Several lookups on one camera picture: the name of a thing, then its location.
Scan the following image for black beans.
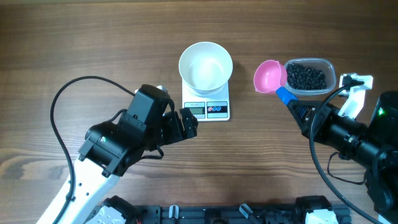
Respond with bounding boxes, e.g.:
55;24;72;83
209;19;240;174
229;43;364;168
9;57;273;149
286;63;326;90

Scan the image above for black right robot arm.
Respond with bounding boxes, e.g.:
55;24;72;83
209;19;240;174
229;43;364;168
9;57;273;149
287;91;397;223

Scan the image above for pink scoop blue handle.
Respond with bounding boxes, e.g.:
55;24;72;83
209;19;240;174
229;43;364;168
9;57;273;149
254;60;297;106

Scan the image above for white digital kitchen scale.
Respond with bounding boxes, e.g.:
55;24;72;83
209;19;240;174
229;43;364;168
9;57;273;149
182;82;231;122

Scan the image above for white round bowl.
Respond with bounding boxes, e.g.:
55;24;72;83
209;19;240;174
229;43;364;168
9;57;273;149
178;42;233;95

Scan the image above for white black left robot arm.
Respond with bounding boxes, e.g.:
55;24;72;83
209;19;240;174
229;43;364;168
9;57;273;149
39;84;198;223

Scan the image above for black left camera cable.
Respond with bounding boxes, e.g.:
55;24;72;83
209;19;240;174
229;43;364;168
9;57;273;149
49;75;136;224

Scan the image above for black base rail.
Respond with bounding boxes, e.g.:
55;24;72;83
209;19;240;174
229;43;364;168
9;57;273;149
130;203;352;224

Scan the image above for clear plastic container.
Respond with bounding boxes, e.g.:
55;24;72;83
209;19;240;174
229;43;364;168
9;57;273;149
284;58;336;96

